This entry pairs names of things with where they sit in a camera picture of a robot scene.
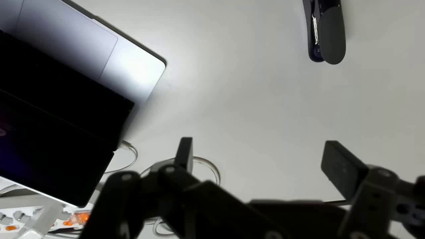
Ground silver laptop with black keyboard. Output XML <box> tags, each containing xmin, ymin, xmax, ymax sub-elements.
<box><xmin>0</xmin><ymin>0</ymin><xmax>166</xmax><ymax>207</ymax></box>

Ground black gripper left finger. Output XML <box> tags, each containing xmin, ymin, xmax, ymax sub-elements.
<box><xmin>174</xmin><ymin>136</ymin><xmax>192</xmax><ymax>172</ymax></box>

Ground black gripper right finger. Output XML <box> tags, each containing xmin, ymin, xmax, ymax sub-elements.
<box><xmin>320</xmin><ymin>140</ymin><xmax>369</xmax><ymax>200</ymax></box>

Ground white power strip orange switches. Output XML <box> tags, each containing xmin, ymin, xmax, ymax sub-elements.
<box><xmin>0</xmin><ymin>205</ymin><xmax>91</xmax><ymax>234</ymax></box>

